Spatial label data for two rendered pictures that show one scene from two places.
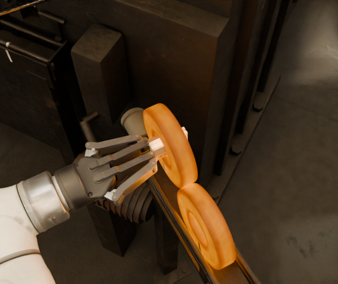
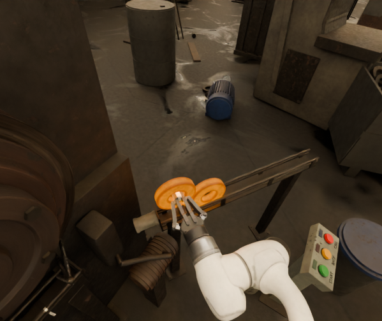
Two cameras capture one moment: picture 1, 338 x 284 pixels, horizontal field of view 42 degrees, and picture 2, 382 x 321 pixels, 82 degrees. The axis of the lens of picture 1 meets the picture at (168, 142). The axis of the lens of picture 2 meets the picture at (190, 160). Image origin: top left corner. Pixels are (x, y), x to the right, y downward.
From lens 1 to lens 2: 0.59 m
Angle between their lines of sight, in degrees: 52
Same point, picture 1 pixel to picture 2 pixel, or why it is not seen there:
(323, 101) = not seen: hidden behind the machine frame
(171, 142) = (185, 182)
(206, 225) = (216, 183)
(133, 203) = (172, 245)
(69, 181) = (199, 230)
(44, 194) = (207, 241)
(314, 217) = not seen: hidden behind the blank
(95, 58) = (108, 224)
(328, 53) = not seen: hidden behind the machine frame
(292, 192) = (147, 202)
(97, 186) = (199, 221)
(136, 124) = (145, 220)
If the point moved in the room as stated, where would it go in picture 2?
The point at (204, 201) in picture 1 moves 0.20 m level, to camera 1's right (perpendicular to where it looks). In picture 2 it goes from (206, 182) to (206, 148)
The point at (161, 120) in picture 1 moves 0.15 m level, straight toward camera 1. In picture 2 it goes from (174, 183) to (217, 186)
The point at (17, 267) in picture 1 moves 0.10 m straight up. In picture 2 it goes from (245, 255) to (254, 239)
